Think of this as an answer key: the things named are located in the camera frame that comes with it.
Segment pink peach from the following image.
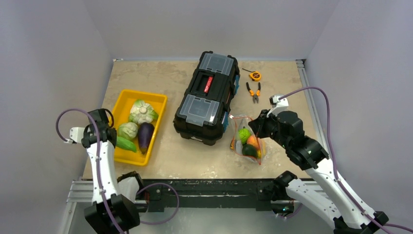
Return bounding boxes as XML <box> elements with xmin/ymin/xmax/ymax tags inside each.
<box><xmin>246</xmin><ymin>135</ymin><xmax>260</xmax><ymax>150</ymax></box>

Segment small green cabbage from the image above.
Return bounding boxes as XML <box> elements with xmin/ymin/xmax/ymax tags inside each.
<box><xmin>238</xmin><ymin>128</ymin><xmax>251</xmax><ymax>144</ymax></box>

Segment clear zip top bag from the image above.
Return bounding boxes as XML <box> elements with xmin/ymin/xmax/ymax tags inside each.
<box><xmin>229</xmin><ymin>115</ymin><xmax>266</xmax><ymax>165</ymax></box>

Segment dark green avocado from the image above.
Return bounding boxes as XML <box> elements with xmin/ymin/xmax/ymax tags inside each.
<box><xmin>242</xmin><ymin>144</ymin><xmax>258</xmax><ymax>158</ymax></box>

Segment purple eggplant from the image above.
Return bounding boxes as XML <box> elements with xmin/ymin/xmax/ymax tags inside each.
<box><xmin>137</xmin><ymin>122</ymin><xmax>155</xmax><ymax>154</ymax></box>

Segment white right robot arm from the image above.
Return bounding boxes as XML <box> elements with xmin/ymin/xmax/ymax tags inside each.
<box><xmin>248</xmin><ymin>110</ymin><xmax>389</xmax><ymax>234</ymax></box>

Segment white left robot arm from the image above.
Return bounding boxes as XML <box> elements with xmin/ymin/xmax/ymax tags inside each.
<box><xmin>81</xmin><ymin>109</ymin><xmax>145</xmax><ymax>234</ymax></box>

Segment pale green cabbage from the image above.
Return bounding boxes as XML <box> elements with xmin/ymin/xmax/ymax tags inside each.
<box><xmin>117</xmin><ymin>122</ymin><xmax>138</xmax><ymax>141</ymax></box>

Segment yellow plastic tray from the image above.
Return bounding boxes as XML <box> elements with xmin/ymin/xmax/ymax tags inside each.
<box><xmin>112</xmin><ymin>89</ymin><xmax>168</xmax><ymax>166</ymax></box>

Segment white cauliflower with leaves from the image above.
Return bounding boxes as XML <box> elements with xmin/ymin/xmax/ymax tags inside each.
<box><xmin>128</xmin><ymin>99</ymin><xmax>159</xmax><ymax>125</ymax></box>

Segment yellow tape measure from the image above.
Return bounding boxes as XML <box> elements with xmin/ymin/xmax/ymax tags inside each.
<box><xmin>242</xmin><ymin>68</ymin><xmax>262</xmax><ymax>82</ymax></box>

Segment black plastic toolbox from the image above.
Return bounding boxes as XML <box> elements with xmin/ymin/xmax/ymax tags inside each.
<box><xmin>173</xmin><ymin>51</ymin><xmax>240</xmax><ymax>146</ymax></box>

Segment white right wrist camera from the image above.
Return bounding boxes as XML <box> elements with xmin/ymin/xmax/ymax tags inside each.
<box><xmin>266</xmin><ymin>95</ymin><xmax>289</xmax><ymax>117</ymax></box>

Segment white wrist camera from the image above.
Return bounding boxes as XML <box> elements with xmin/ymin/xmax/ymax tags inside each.
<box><xmin>266</xmin><ymin>95</ymin><xmax>289</xmax><ymax>117</ymax></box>
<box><xmin>65</xmin><ymin>127</ymin><xmax>85</xmax><ymax>144</ymax></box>

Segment orange handled pliers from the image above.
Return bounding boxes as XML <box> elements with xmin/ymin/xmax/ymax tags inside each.
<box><xmin>246</xmin><ymin>82</ymin><xmax>261</xmax><ymax>103</ymax></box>

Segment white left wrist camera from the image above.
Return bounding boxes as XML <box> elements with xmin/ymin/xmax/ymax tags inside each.
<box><xmin>65</xmin><ymin>127</ymin><xmax>85</xmax><ymax>144</ymax></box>

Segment screwdriver with yellow handle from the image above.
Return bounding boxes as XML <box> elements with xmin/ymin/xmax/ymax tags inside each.
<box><xmin>230</xmin><ymin>139</ymin><xmax>235</xmax><ymax>151</ymax></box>

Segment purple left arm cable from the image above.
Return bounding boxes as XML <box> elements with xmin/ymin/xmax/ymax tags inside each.
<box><xmin>55</xmin><ymin>108</ymin><xmax>180</xmax><ymax>234</ymax></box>

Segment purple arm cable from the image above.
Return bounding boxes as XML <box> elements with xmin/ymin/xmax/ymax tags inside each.
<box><xmin>55</xmin><ymin>108</ymin><xmax>180</xmax><ymax>234</ymax></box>
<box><xmin>279</xmin><ymin>86</ymin><xmax>413</xmax><ymax>234</ymax></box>

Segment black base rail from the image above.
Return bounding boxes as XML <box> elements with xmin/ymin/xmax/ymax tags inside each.
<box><xmin>113</xmin><ymin>178</ymin><xmax>300</xmax><ymax>214</ymax></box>

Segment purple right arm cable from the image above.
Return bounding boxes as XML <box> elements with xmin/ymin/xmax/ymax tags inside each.
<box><xmin>279</xmin><ymin>86</ymin><xmax>413</xmax><ymax>234</ymax></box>

